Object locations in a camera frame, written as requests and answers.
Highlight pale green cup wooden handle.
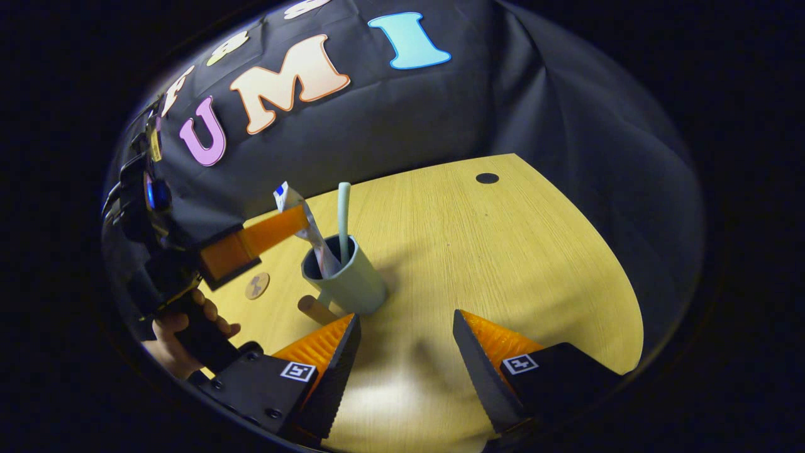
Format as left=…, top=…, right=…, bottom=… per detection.
left=297, top=235, right=387, bottom=327

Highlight white toothpaste tube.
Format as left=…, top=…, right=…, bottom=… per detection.
left=273, top=181, right=343, bottom=279

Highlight pale green toothbrush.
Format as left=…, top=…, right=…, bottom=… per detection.
left=337, top=182, right=352, bottom=264

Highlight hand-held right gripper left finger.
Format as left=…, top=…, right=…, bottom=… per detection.
left=189, top=313, right=362, bottom=441

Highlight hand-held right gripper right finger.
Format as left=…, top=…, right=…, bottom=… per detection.
left=452, top=308, right=623, bottom=435

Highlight wooden desktop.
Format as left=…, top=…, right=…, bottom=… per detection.
left=198, top=153, right=644, bottom=453

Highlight round cork coaster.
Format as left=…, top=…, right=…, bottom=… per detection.
left=245, top=272, right=271, bottom=301

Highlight black backdrop cloth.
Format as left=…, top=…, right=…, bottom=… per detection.
left=104, top=0, right=705, bottom=353

